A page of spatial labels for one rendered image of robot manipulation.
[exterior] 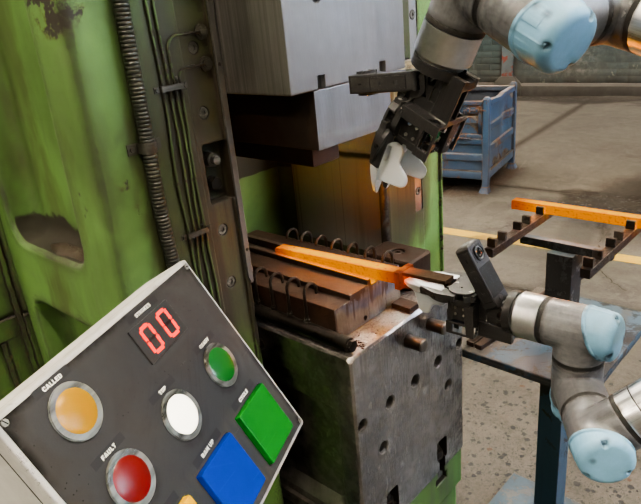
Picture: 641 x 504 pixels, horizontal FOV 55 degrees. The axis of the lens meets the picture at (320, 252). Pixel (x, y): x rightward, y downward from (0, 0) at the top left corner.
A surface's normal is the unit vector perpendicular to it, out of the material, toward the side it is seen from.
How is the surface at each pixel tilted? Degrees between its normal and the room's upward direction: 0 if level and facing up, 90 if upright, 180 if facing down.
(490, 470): 0
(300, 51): 90
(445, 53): 103
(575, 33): 116
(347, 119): 90
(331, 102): 90
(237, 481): 60
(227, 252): 90
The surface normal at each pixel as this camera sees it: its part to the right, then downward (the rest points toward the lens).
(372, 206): -0.66, 0.34
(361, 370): 0.74, 0.19
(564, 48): 0.49, 0.66
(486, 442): -0.09, -0.92
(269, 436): 0.78, -0.43
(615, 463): -0.16, 0.39
